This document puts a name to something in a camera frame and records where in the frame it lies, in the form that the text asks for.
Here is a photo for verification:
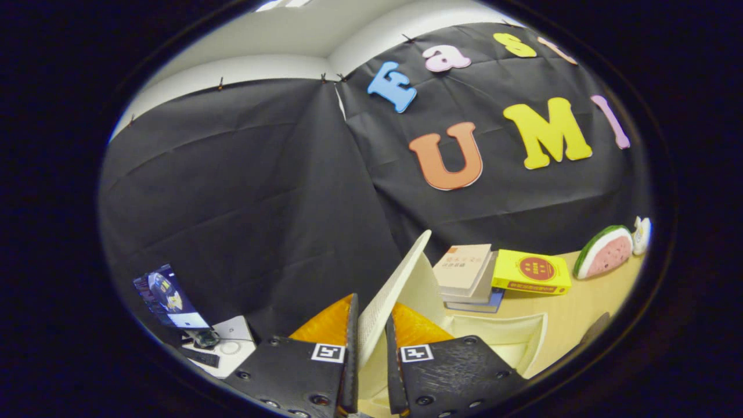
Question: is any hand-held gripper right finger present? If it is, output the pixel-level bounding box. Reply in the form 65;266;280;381
385;302;529;418

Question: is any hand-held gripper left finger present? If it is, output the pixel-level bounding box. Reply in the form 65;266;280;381
223;293;359;418

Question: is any beige fabric storage box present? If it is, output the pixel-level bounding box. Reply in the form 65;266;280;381
355;229;549;407

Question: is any blue cover book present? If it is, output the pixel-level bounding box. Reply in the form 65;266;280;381
445;287;504;314

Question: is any yellow book with red circle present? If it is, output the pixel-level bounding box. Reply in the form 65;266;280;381
491;249;572;296

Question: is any watermelon slice plush toy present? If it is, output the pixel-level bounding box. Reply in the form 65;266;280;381
572;225;634;280

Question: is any white plush toy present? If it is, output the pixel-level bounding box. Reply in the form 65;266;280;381
632;216;652;256

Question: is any ceiling light panel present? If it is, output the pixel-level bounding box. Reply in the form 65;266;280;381
255;0;314;12

